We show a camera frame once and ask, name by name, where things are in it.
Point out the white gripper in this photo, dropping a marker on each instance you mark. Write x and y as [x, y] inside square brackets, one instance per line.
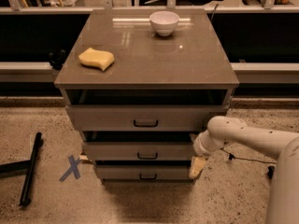
[198, 146]

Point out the grey drawer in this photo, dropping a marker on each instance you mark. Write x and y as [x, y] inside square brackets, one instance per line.
[143, 173]
[116, 118]
[138, 151]

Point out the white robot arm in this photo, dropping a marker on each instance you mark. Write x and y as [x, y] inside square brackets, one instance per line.
[283, 204]

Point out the grey drawer cabinet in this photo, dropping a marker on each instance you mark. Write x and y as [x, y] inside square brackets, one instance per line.
[187, 68]

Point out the grey bottom drawer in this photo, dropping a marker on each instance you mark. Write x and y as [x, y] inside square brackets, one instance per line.
[143, 173]

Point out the grey top drawer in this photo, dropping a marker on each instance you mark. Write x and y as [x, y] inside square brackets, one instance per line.
[116, 118]

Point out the blue tape cross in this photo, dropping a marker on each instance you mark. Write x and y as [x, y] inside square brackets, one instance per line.
[72, 170]

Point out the yellow sponge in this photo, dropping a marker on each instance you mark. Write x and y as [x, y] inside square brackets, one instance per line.
[96, 58]

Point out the white ceramic bowl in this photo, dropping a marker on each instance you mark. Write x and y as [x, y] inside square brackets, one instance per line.
[164, 23]

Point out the black metal stand left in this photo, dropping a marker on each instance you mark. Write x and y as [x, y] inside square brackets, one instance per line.
[28, 167]

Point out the black clamp on rail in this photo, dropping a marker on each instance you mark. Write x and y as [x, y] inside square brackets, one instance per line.
[57, 60]

